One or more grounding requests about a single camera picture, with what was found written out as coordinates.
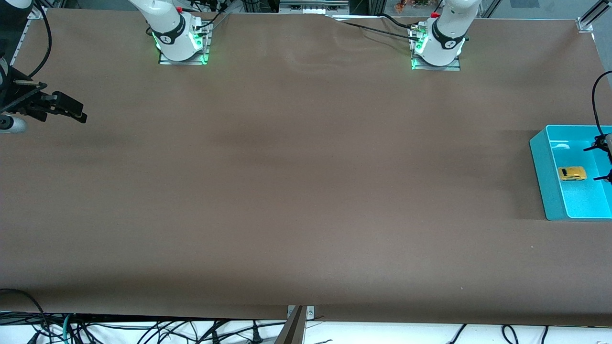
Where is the teal plastic storage bin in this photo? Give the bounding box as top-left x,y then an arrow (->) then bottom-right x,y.
529,124 -> 612,222

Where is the black table cable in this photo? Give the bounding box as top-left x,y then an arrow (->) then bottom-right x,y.
335,20 -> 422,43
380,13 -> 415,30

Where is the brown metal beam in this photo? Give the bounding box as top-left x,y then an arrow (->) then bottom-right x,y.
274,306 -> 307,344

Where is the black base cable bundle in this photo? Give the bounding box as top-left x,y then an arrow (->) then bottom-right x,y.
191,0 -> 231,30

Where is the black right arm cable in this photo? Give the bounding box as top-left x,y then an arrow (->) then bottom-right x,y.
27,0 -> 53,78

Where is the white electrical box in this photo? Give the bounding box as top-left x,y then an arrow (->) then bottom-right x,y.
279,0 -> 350,15

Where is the yellow toy beetle car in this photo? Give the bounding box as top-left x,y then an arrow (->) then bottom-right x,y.
557,165 -> 588,183

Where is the silver table edge bracket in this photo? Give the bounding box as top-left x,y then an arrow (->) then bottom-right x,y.
287,305 -> 316,320

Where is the grey metal frame rail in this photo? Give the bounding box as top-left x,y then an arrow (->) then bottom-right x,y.
9,6 -> 44,64

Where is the black looped floor cable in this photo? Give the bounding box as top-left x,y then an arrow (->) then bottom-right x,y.
0,288 -> 48,344

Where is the black floor cable bundle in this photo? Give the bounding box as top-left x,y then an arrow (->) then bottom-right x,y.
0,313 -> 287,344

